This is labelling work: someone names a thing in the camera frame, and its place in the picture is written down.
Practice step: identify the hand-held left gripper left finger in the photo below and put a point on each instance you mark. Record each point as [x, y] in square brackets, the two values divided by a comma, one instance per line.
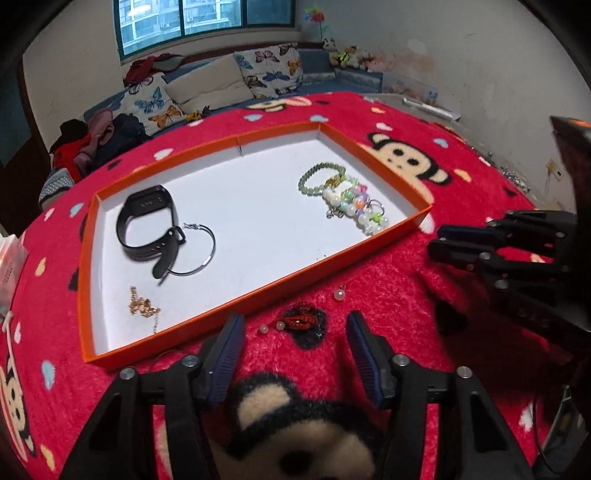
[228, 355]

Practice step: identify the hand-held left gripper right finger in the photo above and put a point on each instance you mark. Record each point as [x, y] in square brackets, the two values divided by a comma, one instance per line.
[367, 360]

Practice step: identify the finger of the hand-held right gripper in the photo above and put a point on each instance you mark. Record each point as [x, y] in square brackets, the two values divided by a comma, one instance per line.
[461, 233]
[450, 254]

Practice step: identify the orange shallow tray box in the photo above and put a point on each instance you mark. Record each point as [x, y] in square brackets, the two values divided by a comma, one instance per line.
[258, 221]

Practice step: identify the black smart watch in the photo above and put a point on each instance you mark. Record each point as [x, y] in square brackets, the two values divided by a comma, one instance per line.
[152, 196]

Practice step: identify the red monkey printed blanket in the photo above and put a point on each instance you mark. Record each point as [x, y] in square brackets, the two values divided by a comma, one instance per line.
[397, 286]

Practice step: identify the scattered small metal pieces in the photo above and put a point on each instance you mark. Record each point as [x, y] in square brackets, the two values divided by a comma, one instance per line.
[515, 175]

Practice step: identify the clear plastic storage box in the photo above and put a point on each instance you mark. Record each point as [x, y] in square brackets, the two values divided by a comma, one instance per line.
[411, 87]

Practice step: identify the heap of small plush toys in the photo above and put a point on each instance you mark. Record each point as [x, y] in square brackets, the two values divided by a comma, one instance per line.
[362, 57]

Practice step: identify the blue sofa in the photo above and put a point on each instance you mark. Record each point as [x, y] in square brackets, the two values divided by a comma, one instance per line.
[318, 64]

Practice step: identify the black white panda plush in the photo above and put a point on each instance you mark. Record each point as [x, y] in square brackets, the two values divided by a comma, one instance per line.
[330, 48]

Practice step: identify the pink white tissue box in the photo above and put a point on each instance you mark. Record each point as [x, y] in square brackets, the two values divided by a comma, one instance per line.
[11, 272]

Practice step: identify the small yellow toy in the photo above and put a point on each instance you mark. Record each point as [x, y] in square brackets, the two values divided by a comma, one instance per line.
[194, 116]

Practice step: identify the dark blue garment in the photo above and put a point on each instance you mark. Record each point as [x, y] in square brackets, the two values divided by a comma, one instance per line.
[131, 131]

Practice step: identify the butterfly print pillow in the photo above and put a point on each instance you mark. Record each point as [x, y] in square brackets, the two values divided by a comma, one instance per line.
[150, 104]
[270, 69]

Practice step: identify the red garment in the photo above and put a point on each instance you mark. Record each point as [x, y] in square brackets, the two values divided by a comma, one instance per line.
[69, 154]

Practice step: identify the colourful pinwheel flower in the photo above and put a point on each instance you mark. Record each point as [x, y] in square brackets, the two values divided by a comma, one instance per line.
[314, 18]

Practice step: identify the pink garment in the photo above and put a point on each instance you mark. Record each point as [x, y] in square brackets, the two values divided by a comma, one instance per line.
[101, 127]

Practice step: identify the beige cushion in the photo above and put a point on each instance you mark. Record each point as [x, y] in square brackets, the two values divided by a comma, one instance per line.
[207, 85]

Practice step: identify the black garment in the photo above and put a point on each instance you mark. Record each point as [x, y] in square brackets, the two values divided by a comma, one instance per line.
[73, 131]

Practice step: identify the red and dark cloth bundle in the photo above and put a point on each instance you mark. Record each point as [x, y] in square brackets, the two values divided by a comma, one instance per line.
[147, 69]

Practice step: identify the green framed window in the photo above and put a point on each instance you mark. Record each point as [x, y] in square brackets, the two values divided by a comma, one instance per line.
[207, 18]

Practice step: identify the white wall socket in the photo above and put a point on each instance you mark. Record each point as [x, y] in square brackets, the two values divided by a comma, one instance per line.
[555, 168]

